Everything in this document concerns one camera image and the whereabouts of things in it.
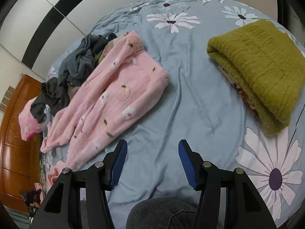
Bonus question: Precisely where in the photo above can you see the folded patterned garment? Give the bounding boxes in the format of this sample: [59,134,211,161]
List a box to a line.
[218,64,259,118]

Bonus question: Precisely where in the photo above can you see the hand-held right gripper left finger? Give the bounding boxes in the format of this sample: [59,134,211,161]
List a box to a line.
[32,139,128,229]

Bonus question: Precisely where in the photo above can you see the green folded fuzzy blanket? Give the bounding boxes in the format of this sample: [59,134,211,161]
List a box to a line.
[206,19,305,135]

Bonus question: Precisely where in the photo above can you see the dark grey crumpled garment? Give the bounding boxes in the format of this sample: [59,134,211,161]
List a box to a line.
[30,77,72,124]

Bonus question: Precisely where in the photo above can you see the white wardrobe with black stripe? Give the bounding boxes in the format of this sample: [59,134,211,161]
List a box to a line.
[0,0,158,81]

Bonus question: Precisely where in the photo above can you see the pink fleece flower pants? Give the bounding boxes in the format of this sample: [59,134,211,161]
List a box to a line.
[40,31,171,192]

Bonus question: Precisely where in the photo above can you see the grey-blue crumpled garment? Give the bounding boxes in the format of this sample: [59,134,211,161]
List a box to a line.
[58,34,118,87]

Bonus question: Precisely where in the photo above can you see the blue-grey floral bed sheet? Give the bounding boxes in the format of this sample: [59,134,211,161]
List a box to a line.
[39,0,305,229]

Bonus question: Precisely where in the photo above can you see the person's grey trouser leg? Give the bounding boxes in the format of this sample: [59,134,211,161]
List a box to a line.
[125,198,199,229]

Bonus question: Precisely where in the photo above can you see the pink dotted cloth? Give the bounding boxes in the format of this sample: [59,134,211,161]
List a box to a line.
[18,97,45,142]

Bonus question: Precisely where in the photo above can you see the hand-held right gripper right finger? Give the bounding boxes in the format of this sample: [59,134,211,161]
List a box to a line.
[178,139,278,229]

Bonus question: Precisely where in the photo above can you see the beige printed cloth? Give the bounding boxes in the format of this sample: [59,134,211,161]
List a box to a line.
[95,37,125,64]

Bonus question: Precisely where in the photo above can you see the dark patterned cloth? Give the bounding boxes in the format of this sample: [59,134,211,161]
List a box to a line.
[20,188,43,214]

